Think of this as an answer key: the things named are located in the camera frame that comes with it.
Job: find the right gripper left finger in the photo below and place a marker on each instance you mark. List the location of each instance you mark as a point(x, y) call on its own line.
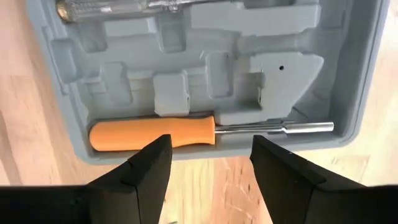
point(124, 199)

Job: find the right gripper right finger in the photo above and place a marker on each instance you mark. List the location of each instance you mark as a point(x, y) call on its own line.
point(295, 196)

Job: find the grey plastic tool case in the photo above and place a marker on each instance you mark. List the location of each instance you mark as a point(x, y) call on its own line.
point(280, 77)

